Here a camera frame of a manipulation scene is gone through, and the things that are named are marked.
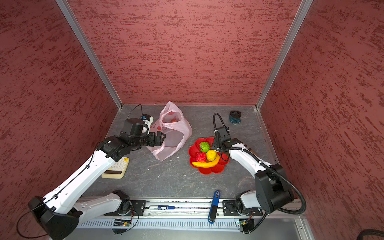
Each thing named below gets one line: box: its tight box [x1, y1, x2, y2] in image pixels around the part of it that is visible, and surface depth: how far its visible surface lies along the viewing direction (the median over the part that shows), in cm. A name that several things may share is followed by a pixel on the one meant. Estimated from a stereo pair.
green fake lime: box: [199, 141, 210, 153], surface depth 93 cm
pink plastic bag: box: [146, 101, 192, 162], surface depth 83 cm
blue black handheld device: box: [208, 190, 221, 224], surface depth 76 cm
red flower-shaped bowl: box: [188, 137, 230, 175], surface depth 90 cm
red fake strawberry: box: [196, 152, 207, 163], surface depth 89 cm
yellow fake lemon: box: [206, 149, 217, 161], surface depth 89 cm
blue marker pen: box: [145, 205, 176, 210], surface depth 75 cm
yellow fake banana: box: [192, 154, 220, 168], surface depth 88 cm
